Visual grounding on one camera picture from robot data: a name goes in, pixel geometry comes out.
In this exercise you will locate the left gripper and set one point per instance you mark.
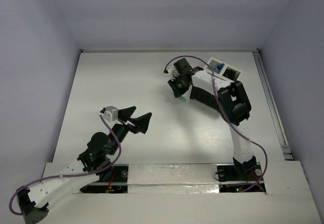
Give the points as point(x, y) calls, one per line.
point(128, 124)

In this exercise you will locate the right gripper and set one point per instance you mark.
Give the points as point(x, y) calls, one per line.
point(177, 92)

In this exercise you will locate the green translucent highlighter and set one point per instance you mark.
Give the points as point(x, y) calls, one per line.
point(182, 99)

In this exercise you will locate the blue cap black highlighter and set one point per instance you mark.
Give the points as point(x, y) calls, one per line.
point(220, 66)

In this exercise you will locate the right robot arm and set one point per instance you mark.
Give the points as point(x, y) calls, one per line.
point(227, 96)

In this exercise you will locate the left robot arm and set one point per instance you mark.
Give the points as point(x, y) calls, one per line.
point(38, 197)

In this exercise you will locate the black slotted organizer box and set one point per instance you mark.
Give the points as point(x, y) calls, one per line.
point(204, 97)

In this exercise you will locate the white organizer box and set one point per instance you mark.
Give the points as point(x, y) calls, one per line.
point(228, 72)

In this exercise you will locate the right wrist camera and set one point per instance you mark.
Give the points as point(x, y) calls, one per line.
point(171, 72)

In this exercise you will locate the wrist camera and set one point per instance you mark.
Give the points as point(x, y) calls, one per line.
point(109, 113)
point(171, 72)

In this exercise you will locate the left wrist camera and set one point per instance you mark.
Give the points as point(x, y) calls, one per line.
point(109, 113)

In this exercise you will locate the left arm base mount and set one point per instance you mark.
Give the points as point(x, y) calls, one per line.
point(116, 184)

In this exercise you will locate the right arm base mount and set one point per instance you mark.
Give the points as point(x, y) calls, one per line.
point(240, 177)

